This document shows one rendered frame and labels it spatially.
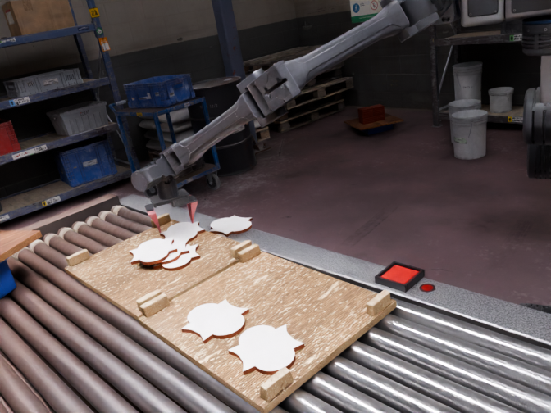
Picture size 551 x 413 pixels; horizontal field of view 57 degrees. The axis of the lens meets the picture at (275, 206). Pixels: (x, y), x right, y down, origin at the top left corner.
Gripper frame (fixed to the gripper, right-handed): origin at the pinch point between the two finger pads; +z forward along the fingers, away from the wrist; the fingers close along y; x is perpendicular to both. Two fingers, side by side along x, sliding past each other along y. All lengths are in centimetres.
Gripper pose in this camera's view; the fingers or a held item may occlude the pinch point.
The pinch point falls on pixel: (175, 224)
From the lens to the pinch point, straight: 150.1
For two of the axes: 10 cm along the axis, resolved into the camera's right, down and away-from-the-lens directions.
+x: -3.9, -3.0, 8.7
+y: 9.1, -2.6, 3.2
